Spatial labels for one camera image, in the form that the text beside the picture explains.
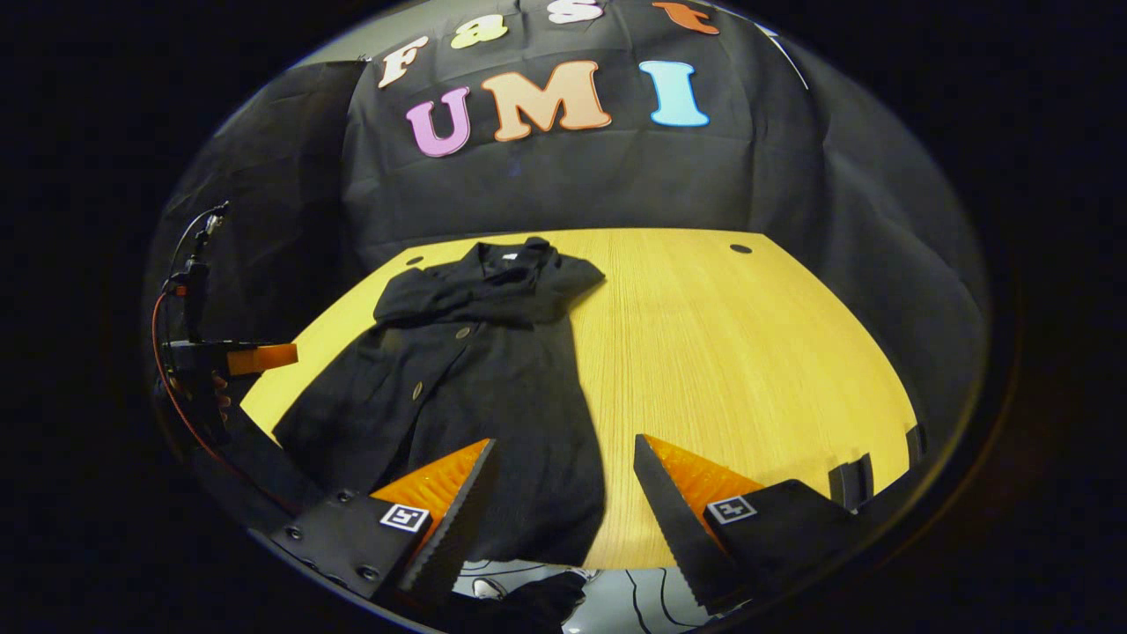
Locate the black button-up garment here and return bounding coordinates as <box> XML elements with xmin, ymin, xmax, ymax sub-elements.
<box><xmin>271</xmin><ymin>236</ymin><xmax>608</xmax><ymax>569</ymax></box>

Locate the black chair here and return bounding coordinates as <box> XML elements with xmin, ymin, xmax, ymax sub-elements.
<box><xmin>828</xmin><ymin>453</ymin><xmax>874</xmax><ymax>512</ymax></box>

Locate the red cable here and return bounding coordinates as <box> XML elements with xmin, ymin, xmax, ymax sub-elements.
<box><xmin>150</xmin><ymin>291</ymin><xmax>300</xmax><ymax>516</ymax></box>

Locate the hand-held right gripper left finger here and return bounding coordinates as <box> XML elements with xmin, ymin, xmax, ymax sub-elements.
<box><xmin>269</xmin><ymin>439</ymin><xmax>498</xmax><ymax>608</ymax></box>

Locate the black cable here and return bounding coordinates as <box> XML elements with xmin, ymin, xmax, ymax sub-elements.
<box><xmin>623</xmin><ymin>569</ymin><xmax>705</xmax><ymax>633</ymax></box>

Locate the person's dark clothing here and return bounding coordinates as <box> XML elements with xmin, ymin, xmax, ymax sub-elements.
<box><xmin>440</xmin><ymin>568</ymin><xmax>589</xmax><ymax>634</ymax></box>

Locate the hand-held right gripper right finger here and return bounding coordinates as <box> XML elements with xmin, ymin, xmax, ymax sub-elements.
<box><xmin>632</xmin><ymin>433</ymin><xmax>868</xmax><ymax>617</ymax></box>

